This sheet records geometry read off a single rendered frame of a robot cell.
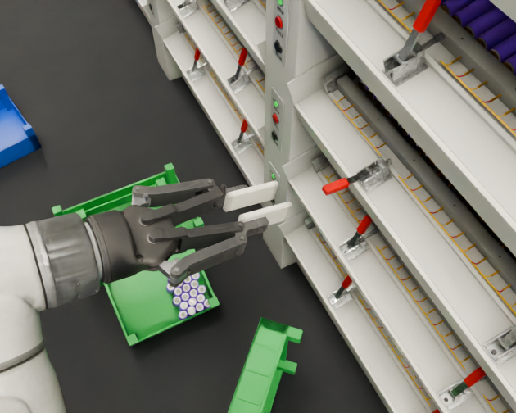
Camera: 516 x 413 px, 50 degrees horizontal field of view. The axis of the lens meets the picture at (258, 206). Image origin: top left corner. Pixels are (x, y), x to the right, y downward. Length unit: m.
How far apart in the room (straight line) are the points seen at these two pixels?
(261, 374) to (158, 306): 0.35
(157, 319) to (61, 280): 0.70
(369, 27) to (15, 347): 0.50
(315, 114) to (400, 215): 0.21
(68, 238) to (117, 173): 0.94
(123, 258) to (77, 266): 0.05
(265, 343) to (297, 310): 0.26
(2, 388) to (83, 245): 0.15
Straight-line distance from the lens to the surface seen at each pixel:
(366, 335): 1.09
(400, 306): 0.91
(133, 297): 1.26
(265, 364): 1.01
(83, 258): 0.57
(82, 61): 1.84
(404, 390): 1.07
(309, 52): 0.82
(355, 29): 0.69
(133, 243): 0.59
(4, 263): 0.57
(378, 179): 0.77
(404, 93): 0.62
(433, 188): 0.74
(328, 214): 0.97
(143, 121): 1.61
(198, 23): 1.32
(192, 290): 1.20
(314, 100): 0.87
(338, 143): 0.82
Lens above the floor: 1.16
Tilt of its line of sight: 56 degrees down
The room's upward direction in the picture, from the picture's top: straight up
